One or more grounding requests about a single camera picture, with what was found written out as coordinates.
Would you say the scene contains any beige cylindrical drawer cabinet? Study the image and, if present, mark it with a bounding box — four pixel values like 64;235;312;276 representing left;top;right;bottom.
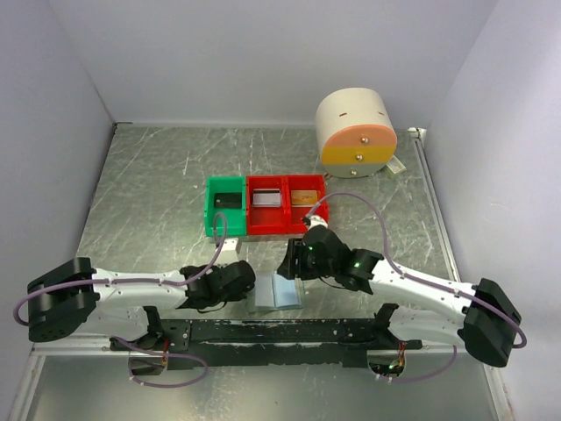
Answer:
315;88;397;178

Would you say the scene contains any white magnetic stripe card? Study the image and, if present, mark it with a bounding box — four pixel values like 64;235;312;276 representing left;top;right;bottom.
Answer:
252;189;282;208

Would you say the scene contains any small white tag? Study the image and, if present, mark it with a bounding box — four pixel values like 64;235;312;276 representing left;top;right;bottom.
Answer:
386;156;407;176

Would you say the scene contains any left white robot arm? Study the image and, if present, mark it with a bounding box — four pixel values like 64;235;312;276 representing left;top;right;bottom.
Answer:
27;257;256;350

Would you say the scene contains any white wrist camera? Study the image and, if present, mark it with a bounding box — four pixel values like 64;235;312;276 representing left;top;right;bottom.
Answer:
302;214;329;230
216;238;241;266

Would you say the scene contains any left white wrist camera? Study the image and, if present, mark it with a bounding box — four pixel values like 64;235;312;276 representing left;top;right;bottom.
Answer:
216;238;241;266

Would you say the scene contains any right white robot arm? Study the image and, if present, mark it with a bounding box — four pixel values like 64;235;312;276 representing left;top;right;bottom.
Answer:
277;225;522;367

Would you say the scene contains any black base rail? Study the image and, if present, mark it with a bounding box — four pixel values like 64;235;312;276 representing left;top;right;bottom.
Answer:
132;317;401;367

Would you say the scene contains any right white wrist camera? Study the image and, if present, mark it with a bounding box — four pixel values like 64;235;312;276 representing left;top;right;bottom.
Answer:
302;214;329;230

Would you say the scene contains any black card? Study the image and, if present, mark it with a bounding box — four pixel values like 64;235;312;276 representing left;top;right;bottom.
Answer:
214;192;244;209

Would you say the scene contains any green plastic bin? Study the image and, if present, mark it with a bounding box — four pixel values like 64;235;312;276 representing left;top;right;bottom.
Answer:
203;176;246;237

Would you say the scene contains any mint green card holder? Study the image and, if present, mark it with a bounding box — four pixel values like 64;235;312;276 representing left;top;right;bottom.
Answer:
246;273;305;313

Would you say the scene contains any gold orange card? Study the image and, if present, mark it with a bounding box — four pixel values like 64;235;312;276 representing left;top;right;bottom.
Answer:
290;189;320;207

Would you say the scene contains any middle red plastic bin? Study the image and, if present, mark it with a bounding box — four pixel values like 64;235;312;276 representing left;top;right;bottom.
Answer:
245;175;288;236

